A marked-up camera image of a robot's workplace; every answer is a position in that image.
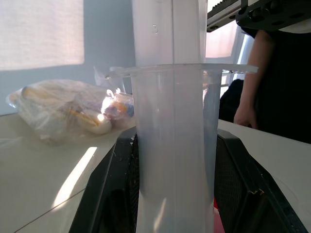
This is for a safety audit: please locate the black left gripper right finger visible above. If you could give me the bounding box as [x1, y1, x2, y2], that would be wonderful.
[214, 128, 310, 233]

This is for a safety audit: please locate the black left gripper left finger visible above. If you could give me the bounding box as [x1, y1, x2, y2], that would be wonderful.
[69, 125, 140, 233]

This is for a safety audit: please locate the large translucent plastic syringe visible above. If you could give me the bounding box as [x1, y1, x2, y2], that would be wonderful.
[105, 0, 259, 233]

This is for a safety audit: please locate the bystander bare hand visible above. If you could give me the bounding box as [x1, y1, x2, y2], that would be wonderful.
[233, 104, 259, 129]

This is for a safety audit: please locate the bystander black clothed body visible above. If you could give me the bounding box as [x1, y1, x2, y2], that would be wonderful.
[242, 22, 311, 144]

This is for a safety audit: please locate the clear plastic bag with contents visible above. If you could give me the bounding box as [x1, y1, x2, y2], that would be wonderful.
[5, 78, 136, 147]

